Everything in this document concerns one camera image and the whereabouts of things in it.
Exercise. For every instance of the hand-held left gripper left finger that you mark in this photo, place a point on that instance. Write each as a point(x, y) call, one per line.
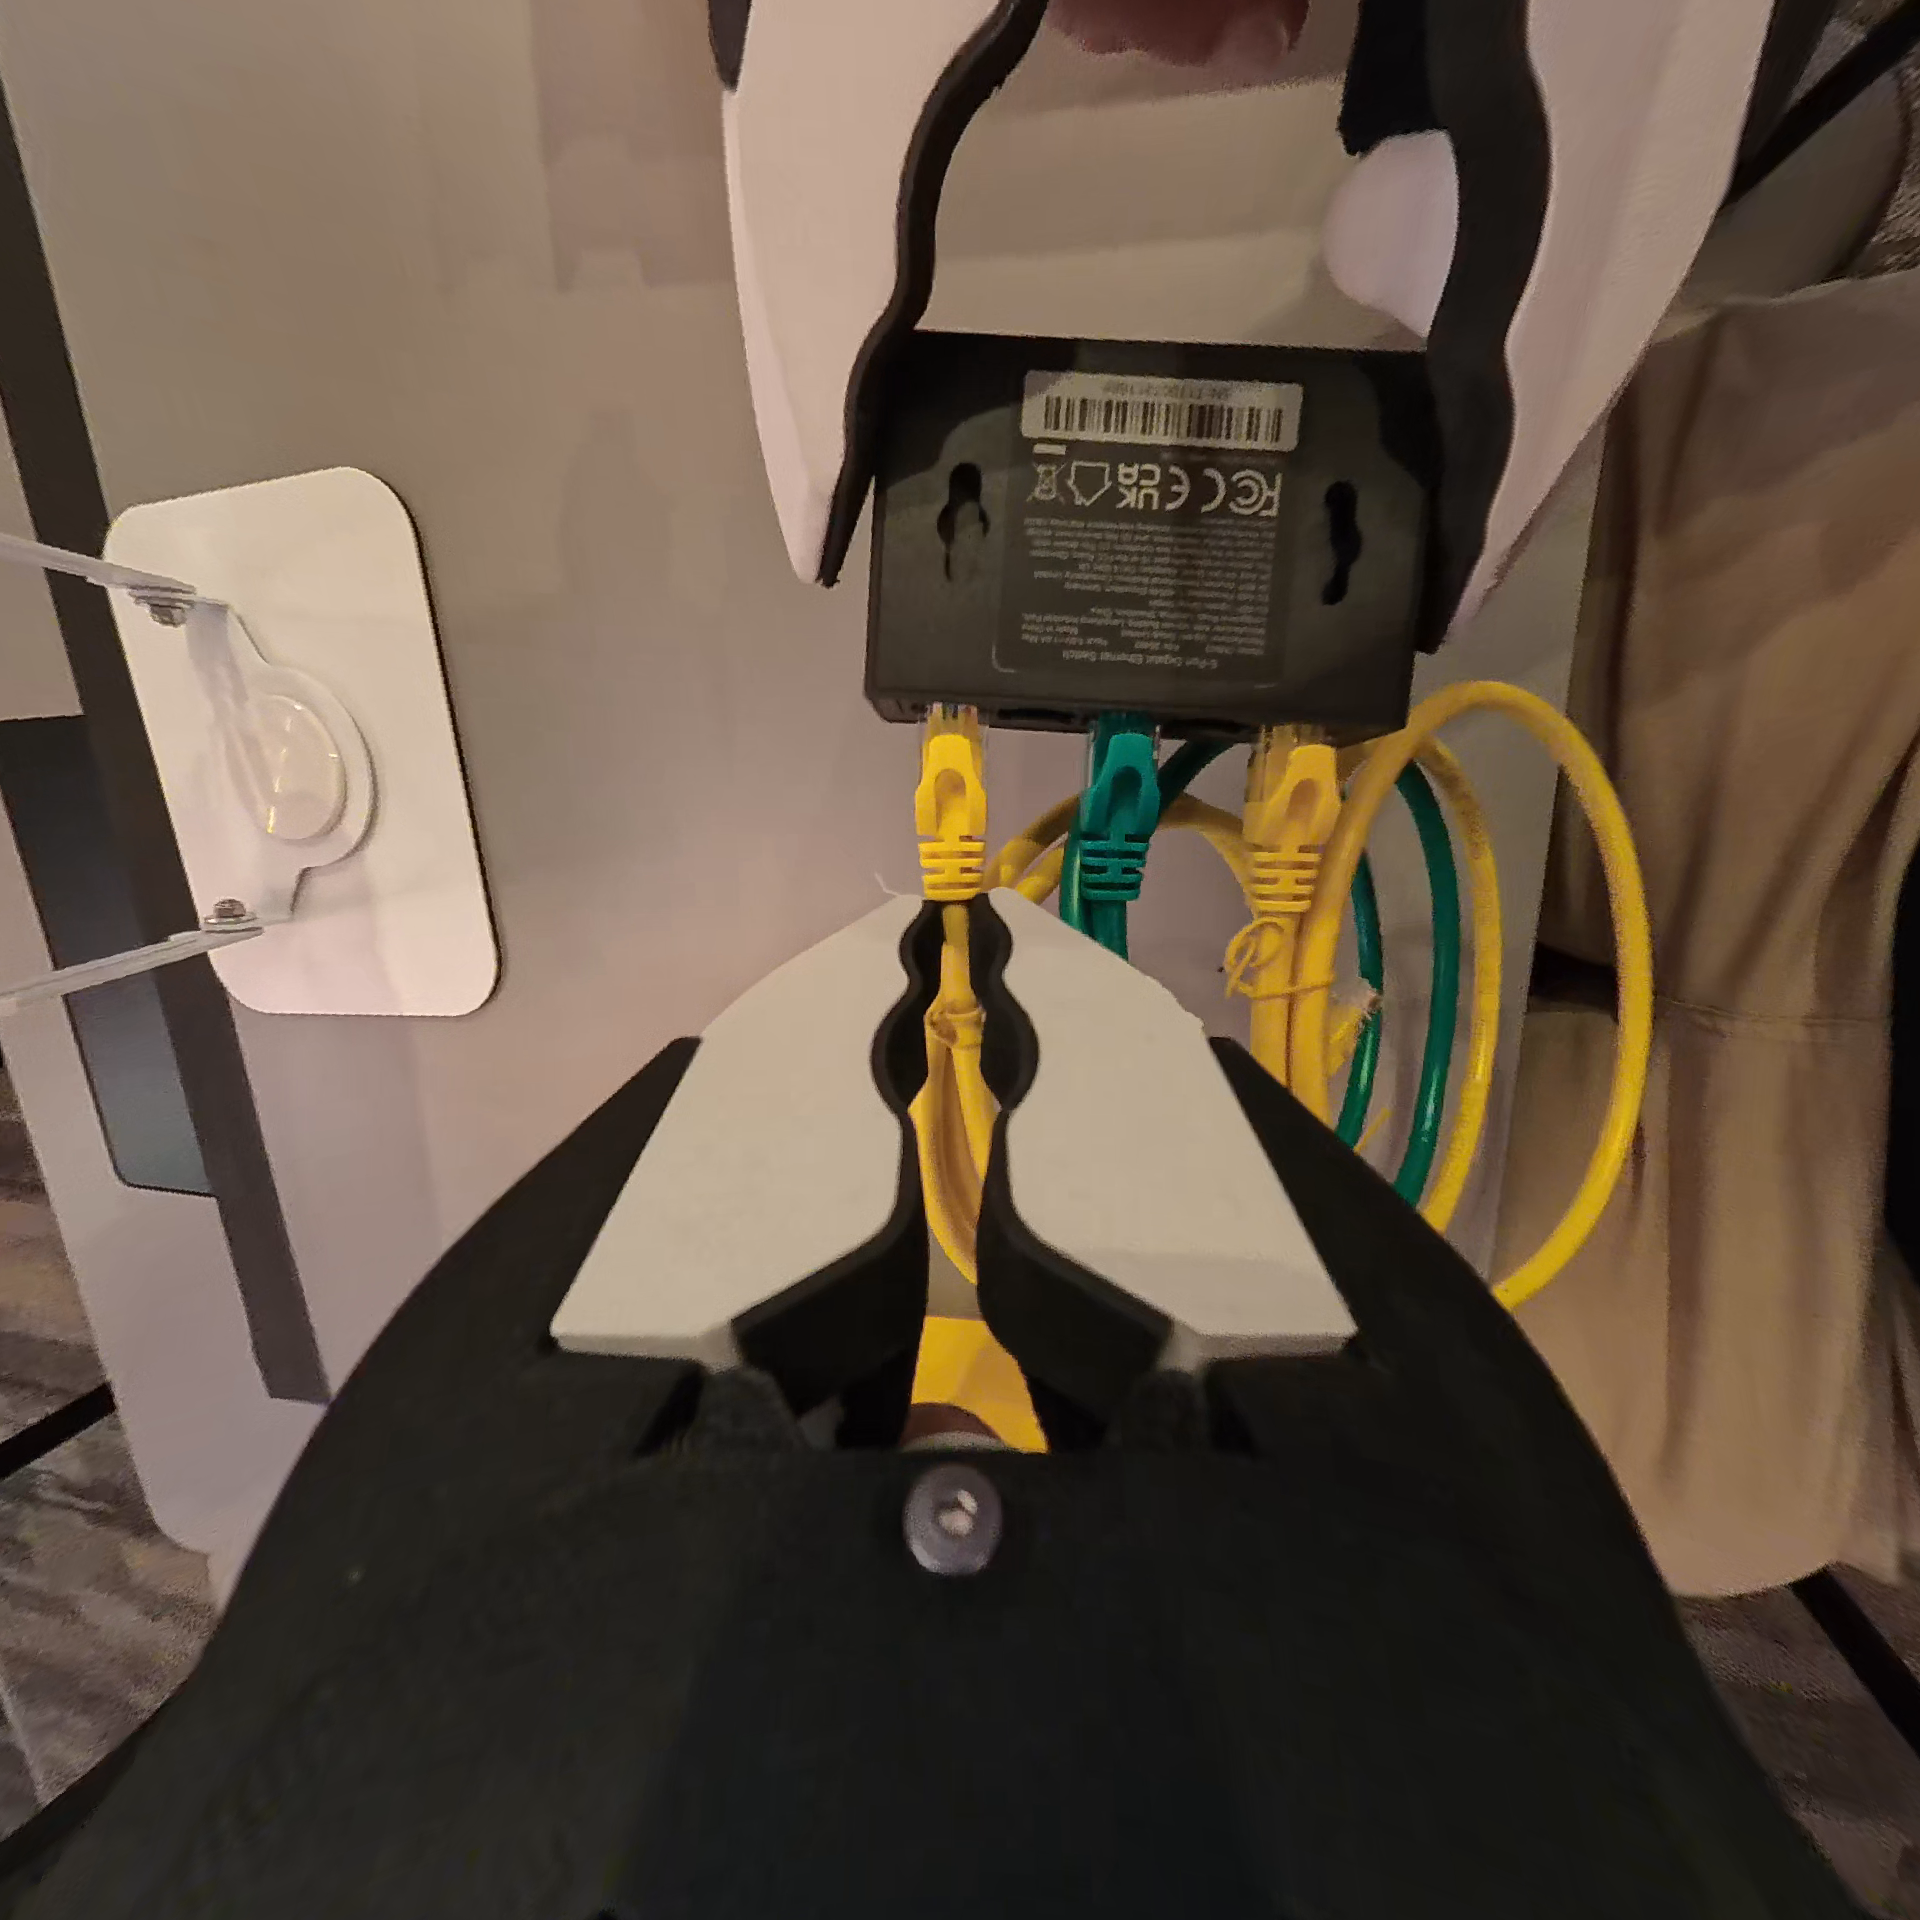
point(750, 1168)

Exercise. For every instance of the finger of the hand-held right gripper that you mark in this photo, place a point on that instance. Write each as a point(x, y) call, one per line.
point(1605, 194)
point(825, 225)

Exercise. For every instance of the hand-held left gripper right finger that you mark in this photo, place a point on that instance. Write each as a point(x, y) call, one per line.
point(1156, 1184)

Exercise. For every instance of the white document stand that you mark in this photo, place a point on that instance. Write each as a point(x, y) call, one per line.
point(405, 720)

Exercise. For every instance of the black ethernet switch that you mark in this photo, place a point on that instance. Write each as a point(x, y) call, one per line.
point(1141, 598)

